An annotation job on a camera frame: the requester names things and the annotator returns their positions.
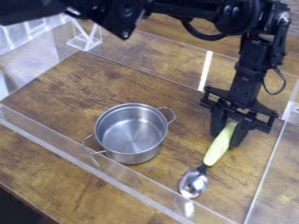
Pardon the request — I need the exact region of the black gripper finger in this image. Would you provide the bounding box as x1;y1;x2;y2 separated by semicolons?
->
230;117;254;148
210;105;227;137

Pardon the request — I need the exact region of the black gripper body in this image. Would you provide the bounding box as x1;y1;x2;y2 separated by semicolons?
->
201;86;279;133

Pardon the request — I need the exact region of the green handled metal spoon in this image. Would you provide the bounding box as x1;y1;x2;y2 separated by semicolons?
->
179;122;238;199

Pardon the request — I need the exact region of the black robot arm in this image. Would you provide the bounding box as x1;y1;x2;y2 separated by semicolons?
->
0;0;291;147

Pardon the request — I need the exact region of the stainless steel pot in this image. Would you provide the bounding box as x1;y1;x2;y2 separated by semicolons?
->
82;103;177;165

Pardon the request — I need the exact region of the clear acrylic triangular stand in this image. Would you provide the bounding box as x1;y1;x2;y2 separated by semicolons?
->
67;18;103;52

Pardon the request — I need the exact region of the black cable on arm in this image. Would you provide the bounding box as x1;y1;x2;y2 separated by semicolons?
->
181;17;231;42

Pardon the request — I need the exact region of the clear acrylic enclosure wall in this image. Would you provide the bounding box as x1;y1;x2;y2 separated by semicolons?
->
0;104;238;224

